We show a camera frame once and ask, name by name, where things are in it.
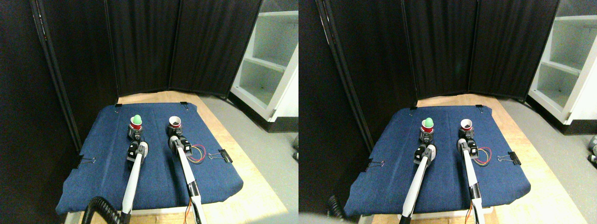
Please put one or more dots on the white shelf unit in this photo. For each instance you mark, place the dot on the white shelf unit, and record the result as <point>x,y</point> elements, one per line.
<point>585,102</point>
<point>289,98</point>

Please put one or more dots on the black curtain stand pole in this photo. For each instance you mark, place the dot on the black curtain stand pole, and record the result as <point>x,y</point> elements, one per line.
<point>410,51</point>
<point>54,70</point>
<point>174,46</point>
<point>112,51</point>
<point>343,70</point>

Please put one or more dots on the small grey object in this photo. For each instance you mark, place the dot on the small grey object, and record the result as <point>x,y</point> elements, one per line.
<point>593,149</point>

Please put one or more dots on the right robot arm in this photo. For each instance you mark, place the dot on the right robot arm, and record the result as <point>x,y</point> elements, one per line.
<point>471,172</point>
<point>186,172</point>

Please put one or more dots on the green ball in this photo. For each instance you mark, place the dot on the green ball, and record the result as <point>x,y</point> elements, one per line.
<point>136,120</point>
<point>428,123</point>

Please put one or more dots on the dark blue cloth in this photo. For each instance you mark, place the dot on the dark blue cloth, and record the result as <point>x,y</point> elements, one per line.
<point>373,186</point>
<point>88,182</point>

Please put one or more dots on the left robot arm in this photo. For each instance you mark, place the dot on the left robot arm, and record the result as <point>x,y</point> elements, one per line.
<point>132,186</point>
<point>416,186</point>

